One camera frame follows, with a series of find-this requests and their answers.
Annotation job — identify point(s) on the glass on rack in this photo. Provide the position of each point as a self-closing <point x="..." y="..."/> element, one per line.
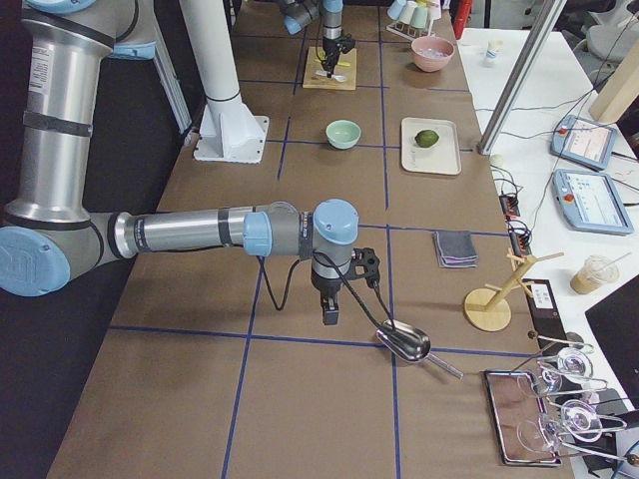
<point x="568" y="372"/>
<point x="576" y="421"/>

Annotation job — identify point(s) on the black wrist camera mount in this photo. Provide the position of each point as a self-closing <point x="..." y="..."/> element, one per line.
<point x="364" y="264"/>

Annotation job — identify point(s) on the cup rack with wooden rod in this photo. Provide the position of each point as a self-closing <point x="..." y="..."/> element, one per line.
<point x="413" y="19"/>

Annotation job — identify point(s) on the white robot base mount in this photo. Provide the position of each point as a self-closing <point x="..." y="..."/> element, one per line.
<point x="229" y="131"/>

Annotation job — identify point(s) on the wooden stand with pole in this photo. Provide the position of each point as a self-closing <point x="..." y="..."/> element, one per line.
<point x="486" y="308"/>

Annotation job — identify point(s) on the iced coffee plastic cup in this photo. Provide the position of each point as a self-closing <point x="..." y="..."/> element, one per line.
<point x="596" y="271"/>

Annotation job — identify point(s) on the yellow plastic knife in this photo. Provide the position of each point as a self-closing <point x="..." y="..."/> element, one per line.
<point x="341" y="62"/>

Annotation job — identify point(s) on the light green bowl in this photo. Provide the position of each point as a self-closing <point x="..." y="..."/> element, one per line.
<point x="343" y="134"/>

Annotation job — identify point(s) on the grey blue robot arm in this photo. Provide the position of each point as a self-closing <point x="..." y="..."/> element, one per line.
<point x="51" y="239"/>
<point x="298" y="15"/>

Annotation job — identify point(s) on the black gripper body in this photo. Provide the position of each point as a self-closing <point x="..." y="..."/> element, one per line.
<point x="329" y="44"/>
<point x="324" y="288"/>

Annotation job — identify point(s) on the far teach pendant tablet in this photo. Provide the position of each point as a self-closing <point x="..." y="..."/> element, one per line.
<point x="584" y="142"/>

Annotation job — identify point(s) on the green avocado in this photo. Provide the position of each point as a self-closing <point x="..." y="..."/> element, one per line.
<point x="426" y="138"/>

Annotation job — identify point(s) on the aluminium frame post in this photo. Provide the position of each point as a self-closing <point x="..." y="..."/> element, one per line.
<point x="532" y="47"/>

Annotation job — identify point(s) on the metal rectangular tray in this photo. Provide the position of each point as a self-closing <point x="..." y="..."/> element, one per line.
<point x="513" y="403"/>

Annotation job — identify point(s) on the black power strip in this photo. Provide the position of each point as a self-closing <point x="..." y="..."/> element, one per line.
<point x="519" y="232"/>

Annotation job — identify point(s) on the wooden cutting board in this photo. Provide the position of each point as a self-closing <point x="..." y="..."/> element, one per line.
<point x="312" y="81"/>

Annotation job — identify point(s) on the lower glass on rack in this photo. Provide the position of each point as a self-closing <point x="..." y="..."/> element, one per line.
<point x="576" y="421"/>

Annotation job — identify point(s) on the white plastic spoon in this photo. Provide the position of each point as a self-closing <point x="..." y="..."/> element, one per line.
<point x="335" y="76"/>

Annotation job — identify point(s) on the white paper cup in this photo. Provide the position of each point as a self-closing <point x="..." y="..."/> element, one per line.
<point x="492" y="52"/>

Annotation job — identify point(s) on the grey folded cloth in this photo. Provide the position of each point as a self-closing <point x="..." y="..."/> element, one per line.
<point x="455" y="249"/>

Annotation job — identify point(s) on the teach pendant tablet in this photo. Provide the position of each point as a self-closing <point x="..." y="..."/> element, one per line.
<point x="590" y="203"/>
<point x="584" y="142"/>

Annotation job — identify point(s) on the near teach pendant tablet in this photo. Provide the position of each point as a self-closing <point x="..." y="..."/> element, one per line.
<point x="590" y="203"/>

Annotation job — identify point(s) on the pink bowl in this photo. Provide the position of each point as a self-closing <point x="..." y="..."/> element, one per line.
<point x="431" y="65"/>

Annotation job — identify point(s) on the clear ice cubes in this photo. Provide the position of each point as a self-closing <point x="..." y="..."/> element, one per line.
<point x="431" y="53"/>

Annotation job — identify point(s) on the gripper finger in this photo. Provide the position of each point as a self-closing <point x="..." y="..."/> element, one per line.
<point x="332" y="62"/>
<point x="327" y="65"/>

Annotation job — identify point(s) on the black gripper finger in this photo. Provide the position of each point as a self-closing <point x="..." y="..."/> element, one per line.
<point x="325" y="307"/>
<point x="332" y="311"/>

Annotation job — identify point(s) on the upper glass on rack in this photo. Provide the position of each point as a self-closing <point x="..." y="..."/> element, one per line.
<point x="568" y="372"/>

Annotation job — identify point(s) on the metal scoop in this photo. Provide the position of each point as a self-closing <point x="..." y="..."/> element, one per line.
<point x="412" y="344"/>

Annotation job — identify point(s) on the white rabbit tray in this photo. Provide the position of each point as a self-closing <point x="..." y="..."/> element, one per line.
<point x="442" y="158"/>

